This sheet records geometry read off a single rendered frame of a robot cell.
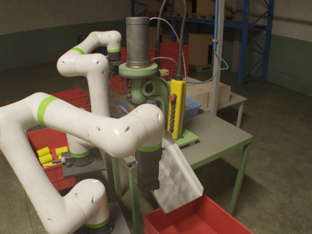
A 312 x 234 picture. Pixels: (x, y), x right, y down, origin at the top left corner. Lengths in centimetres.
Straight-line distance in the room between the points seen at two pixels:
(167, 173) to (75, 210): 66
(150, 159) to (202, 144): 85
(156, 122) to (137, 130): 8
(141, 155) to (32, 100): 45
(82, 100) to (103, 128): 327
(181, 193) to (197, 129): 59
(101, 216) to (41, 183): 29
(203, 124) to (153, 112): 115
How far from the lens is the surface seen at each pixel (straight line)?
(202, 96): 302
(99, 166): 148
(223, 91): 329
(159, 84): 142
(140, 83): 132
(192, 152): 152
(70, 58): 126
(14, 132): 88
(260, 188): 286
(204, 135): 171
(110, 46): 161
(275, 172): 317
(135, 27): 125
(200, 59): 715
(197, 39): 701
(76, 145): 143
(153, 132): 72
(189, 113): 192
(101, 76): 122
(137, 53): 126
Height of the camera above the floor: 179
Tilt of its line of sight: 26 degrees down
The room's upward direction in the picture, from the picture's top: straight up
